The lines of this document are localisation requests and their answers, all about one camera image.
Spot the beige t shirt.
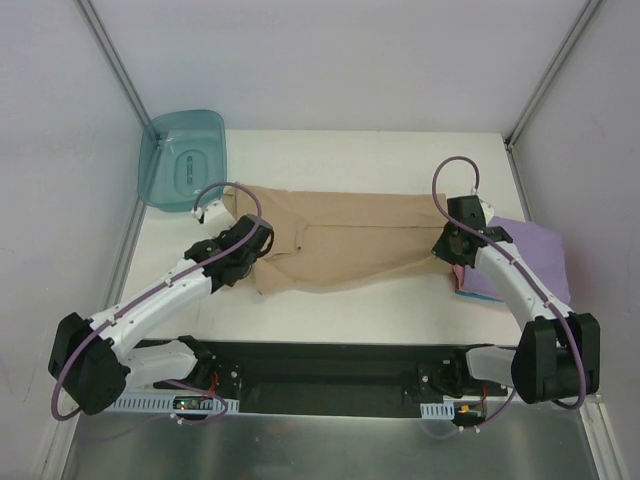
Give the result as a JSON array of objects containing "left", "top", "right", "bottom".
[{"left": 223, "top": 186, "right": 451, "bottom": 295}]

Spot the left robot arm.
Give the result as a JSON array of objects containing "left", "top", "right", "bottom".
[{"left": 48, "top": 214, "right": 275, "bottom": 421}]

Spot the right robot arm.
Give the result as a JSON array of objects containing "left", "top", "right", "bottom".
[{"left": 432, "top": 195, "right": 601, "bottom": 410}]

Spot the pink folded t shirt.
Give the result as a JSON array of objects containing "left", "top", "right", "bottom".
[{"left": 452, "top": 265, "right": 466, "bottom": 292}]

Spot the teal folded t shirt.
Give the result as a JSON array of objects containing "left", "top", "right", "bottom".
[{"left": 455, "top": 291, "right": 502, "bottom": 302}]

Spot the purple folded t shirt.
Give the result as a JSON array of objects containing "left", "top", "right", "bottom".
[{"left": 464, "top": 216, "right": 571, "bottom": 304}]

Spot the teal plastic basin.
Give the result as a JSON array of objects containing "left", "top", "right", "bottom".
[{"left": 138, "top": 110, "right": 227, "bottom": 213}]

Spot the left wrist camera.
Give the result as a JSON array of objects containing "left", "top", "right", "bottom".
[{"left": 191, "top": 200, "right": 235, "bottom": 233}]

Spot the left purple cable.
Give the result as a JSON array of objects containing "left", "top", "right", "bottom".
[{"left": 49, "top": 182, "right": 265, "bottom": 424}]

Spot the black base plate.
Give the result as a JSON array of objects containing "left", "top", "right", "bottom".
[{"left": 175, "top": 341, "right": 507, "bottom": 418}]

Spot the right white cable duct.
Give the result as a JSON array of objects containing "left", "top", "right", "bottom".
[{"left": 420, "top": 400, "right": 456, "bottom": 421}]

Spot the white cable duct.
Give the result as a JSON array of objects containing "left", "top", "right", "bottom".
[
  {"left": 420, "top": 400, "right": 456, "bottom": 421},
  {"left": 106, "top": 393, "right": 240, "bottom": 416}
]

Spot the left white cable duct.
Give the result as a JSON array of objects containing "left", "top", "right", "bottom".
[{"left": 106, "top": 393, "right": 240, "bottom": 416}]

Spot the left aluminium frame post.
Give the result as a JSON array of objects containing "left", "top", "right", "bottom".
[{"left": 74, "top": 0, "right": 150, "bottom": 127}]

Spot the aluminium frame post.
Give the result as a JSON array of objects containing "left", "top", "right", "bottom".
[
  {"left": 504, "top": 0, "right": 606, "bottom": 152},
  {"left": 74, "top": 0, "right": 150, "bottom": 127}
]

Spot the right aluminium frame post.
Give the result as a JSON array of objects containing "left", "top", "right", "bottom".
[{"left": 504, "top": 0, "right": 606, "bottom": 152}]

